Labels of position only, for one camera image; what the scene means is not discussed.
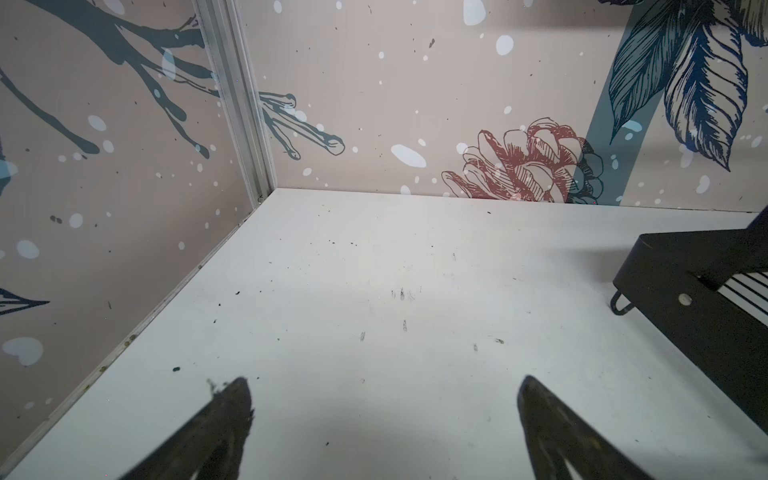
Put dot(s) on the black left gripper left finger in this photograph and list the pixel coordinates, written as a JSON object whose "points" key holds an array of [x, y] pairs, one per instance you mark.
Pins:
{"points": [[210, 445]]}

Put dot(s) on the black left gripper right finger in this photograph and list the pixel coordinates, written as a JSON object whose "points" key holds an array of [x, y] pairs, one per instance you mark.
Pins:
{"points": [[560, 442]]}

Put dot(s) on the black wire dish rack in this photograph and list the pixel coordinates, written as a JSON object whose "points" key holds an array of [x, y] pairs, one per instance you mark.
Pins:
{"points": [[706, 292]]}

